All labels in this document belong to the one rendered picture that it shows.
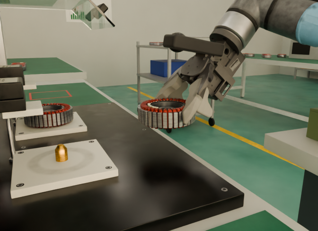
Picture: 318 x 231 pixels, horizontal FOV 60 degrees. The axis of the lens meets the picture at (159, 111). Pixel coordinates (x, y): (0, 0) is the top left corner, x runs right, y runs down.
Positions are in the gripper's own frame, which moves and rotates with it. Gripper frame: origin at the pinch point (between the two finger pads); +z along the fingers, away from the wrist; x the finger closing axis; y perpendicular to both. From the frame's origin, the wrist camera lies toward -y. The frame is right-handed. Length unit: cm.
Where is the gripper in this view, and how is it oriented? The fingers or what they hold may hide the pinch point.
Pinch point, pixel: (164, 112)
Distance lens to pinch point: 53.6
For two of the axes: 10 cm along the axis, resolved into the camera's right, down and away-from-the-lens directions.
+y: 6.8, 5.6, 4.8
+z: -5.8, 8.0, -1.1
